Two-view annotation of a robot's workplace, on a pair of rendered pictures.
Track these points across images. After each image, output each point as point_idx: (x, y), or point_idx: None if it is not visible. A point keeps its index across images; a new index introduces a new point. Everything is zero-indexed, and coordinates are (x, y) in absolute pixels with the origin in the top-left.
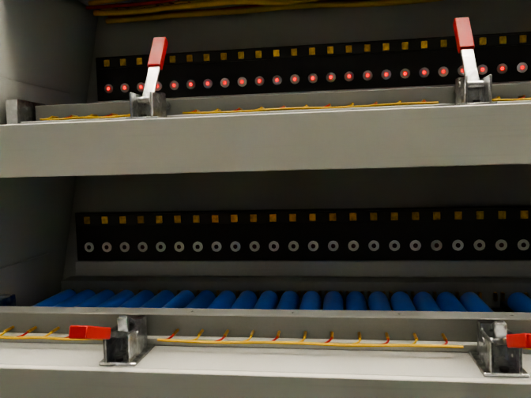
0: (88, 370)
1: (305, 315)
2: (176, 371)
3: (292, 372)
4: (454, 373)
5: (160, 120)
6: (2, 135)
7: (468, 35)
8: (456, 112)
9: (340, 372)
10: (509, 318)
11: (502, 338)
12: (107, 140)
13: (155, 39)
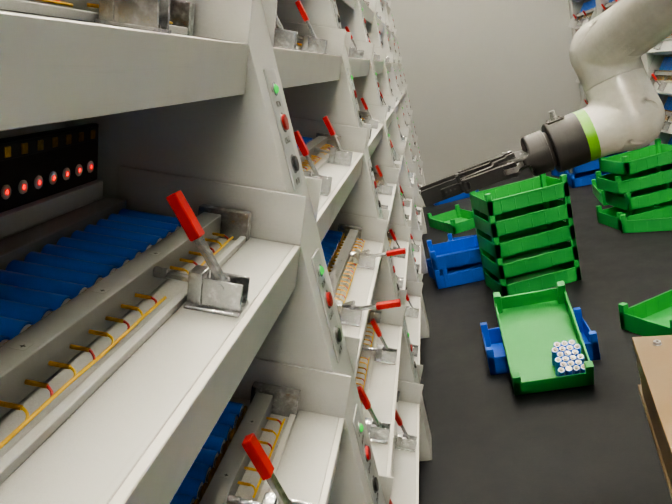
0: (364, 329)
1: (340, 273)
2: (367, 312)
3: (368, 293)
4: (370, 272)
5: (336, 194)
6: (320, 222)
7: (332, 127)
8: (353, 170)
9: (368, 286)
10: (350, 248)
11: (379, 254)
12: (330, 211)
13: (298, 133)
